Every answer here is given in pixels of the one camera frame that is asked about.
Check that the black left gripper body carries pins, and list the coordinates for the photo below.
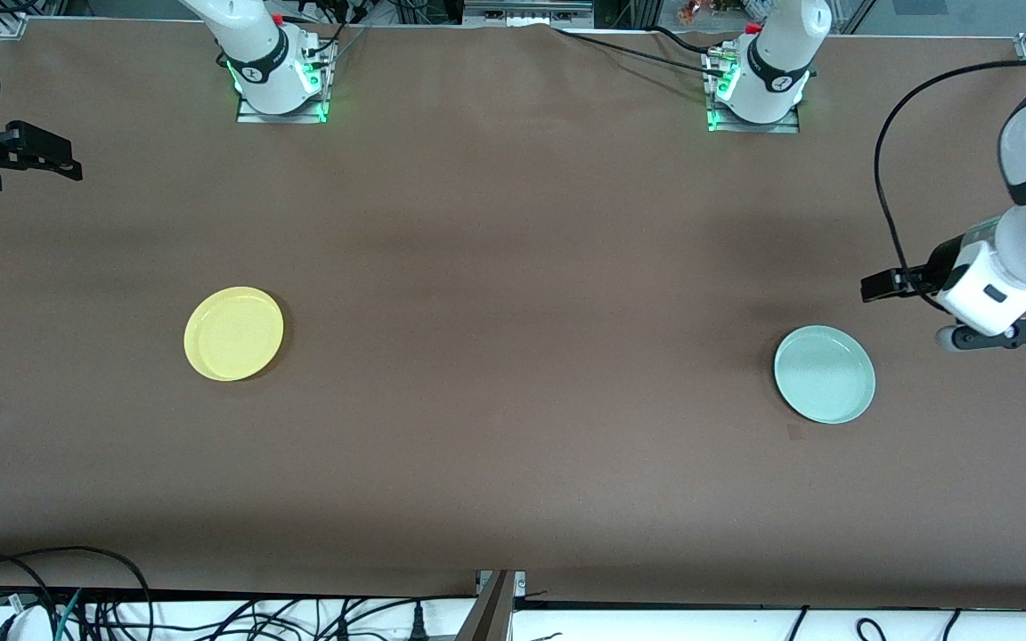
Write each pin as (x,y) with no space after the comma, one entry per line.
(939,262)

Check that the pale green round plate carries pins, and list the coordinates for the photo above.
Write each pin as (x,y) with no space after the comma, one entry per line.
(825,374)

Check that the yellow round plate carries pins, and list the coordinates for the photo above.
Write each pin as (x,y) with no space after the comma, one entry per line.
(232,336)

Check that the colourful toy pile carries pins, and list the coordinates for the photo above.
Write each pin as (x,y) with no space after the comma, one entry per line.
(709,9)

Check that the brown table mat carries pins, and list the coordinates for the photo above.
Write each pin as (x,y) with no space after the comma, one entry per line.
(513,356)

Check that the white shelf board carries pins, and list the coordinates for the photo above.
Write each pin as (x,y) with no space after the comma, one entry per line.
(655,628)

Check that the aluminium profile beam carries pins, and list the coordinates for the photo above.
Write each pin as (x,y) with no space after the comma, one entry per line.
(491,614)

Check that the black power plug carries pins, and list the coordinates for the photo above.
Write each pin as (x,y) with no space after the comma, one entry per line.
(419,628)

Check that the small metal corner bracket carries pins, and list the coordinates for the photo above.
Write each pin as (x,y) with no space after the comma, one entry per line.
(10,27)

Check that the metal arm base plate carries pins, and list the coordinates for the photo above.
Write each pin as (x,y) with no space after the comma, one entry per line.
(250,117)
(789,126)

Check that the aluminium frame bar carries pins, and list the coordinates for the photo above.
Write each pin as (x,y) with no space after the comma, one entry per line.
(526,13)

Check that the silver corner bracket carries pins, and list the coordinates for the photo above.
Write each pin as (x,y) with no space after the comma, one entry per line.
(520,583)

